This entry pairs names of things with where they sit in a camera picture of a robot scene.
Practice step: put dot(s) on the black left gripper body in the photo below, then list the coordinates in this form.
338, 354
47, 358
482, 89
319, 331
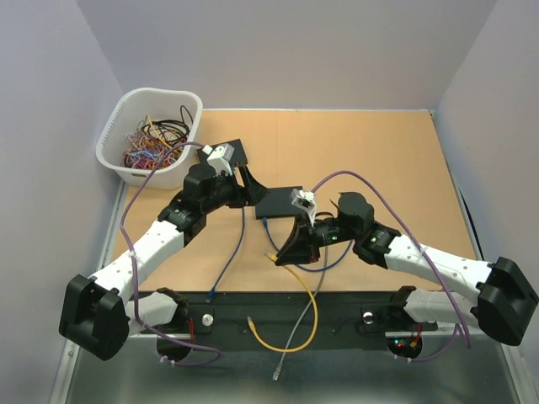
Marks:
226, 193

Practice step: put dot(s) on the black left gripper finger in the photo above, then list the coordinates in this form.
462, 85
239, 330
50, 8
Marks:
252, 191
239, 173

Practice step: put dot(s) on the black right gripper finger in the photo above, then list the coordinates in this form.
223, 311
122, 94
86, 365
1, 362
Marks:
301, 246
302, 221

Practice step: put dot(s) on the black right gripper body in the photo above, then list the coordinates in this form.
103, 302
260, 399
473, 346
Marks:
330, 231

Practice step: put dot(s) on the black network switch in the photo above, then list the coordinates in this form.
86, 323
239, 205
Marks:
276, 204
239, 156

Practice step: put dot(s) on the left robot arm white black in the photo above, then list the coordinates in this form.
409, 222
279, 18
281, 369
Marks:
175, 227

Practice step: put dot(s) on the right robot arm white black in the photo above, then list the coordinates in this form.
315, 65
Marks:
495, 297

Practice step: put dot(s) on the white plastic basket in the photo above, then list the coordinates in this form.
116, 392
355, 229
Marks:
159, 104

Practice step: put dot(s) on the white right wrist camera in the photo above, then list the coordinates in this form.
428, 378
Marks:
306, 203

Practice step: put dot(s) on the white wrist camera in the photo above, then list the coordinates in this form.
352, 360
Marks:
218, 157
306, 203

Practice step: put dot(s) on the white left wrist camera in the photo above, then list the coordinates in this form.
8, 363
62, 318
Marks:
218, 157

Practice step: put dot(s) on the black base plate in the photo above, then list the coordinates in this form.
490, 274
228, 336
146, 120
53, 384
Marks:
345, 319

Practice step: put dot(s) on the aluminium mounting rail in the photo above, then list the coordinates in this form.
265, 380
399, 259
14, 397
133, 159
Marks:
106, 321

